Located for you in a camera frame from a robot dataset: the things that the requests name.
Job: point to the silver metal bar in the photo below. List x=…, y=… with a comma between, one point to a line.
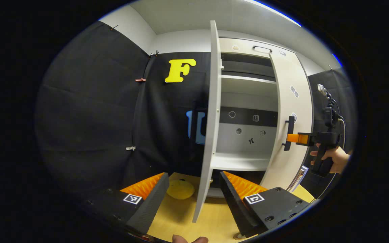
x=298, y=179

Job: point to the yellow round object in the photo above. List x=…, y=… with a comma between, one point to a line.
x=181, y=189

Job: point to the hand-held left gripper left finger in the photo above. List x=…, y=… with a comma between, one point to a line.
x=150, y=206

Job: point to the white cabinet drawer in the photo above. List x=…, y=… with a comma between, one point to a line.
x=245, y=45

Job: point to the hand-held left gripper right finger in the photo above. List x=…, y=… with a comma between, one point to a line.
x=235, y=209

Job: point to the white cabinet door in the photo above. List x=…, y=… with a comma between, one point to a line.
x=211, y=118
x=282, y=162

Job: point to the black cloth clip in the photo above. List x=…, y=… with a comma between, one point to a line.
x=154, y=53
x=114, y=27

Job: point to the black mounted device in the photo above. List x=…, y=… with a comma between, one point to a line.
x=329, y=116

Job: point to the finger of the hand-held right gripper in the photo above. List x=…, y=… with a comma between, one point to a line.
x=297, y=138

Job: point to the white power strip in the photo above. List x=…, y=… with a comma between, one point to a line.
x=322, y=88

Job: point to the black backdrop cloth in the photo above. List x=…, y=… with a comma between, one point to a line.
x=346, y=94
x=89, y=118

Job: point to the silver cloth clip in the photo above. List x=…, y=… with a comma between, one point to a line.
x=130, y=148

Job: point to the white and grey cabinet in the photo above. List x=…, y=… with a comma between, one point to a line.
x=241, y=162

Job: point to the round brown coaster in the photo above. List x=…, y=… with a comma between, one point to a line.
x=239, y=236

